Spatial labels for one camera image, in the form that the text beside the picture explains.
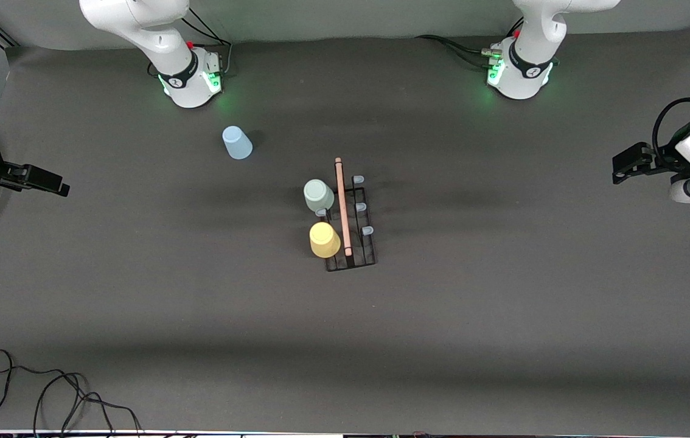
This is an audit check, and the pale green plastic cup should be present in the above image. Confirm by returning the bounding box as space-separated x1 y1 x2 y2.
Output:
303 179 335 213

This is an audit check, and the black wire cup holder rack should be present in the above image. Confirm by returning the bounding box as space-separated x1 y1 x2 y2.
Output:
312 157 377 273

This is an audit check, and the yellow plastic cup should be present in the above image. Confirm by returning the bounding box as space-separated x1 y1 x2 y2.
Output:
309 221 341 259

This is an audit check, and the light blue plastic cup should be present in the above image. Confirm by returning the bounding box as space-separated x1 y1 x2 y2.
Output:
222 125 254 161

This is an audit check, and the dark grey table mat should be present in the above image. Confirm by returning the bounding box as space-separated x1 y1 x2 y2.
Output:
0 21 690 436

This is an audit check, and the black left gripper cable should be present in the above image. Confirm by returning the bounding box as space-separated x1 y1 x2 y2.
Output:
653 97 690 171

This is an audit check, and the black left arm base cable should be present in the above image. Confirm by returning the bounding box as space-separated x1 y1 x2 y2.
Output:
415 35 501 69

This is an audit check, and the black arm base cable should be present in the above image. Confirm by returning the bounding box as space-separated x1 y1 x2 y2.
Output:
415 35 501 69
181 9 233 77

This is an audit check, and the black right arm base cable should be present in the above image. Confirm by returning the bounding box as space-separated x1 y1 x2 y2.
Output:
181 9 233 77

